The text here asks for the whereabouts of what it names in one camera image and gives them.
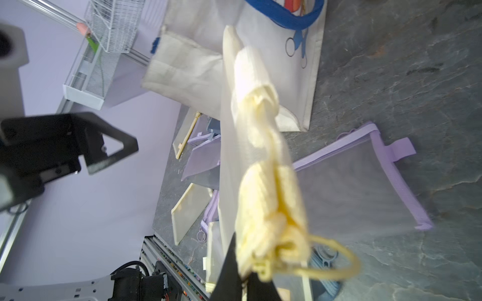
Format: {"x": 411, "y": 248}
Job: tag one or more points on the cream canvas tote bag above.
{"x": 207, "y": 46}

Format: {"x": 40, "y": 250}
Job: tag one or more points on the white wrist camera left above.
{"x": 14, "y": 55}

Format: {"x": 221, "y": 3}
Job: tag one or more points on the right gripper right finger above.
{"x": 261, "y": 291}

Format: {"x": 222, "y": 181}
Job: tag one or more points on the artificial pink tulip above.
{"x": 84, "y": 30}

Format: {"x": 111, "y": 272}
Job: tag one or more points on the small white wire basket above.
{"x": 91, "y": 76}

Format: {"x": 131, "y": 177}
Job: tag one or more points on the long white wire shelf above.
{"x": 114, "y": 23}

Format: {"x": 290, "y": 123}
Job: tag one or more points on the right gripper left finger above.
{"x": 229, "y": 284}

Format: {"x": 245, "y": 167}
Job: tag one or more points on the yellow mesh pouch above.
{"x": 185, "y": 131}
{"x": 187, "y": 210}
{"x": 271, "y": 225}

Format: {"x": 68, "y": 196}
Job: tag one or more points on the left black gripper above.
{"x": 38, "y": 150}

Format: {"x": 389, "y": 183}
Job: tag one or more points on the purple mesh pouch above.
{"x": 203, "y": 158}
{"x": 353, "y": 190}

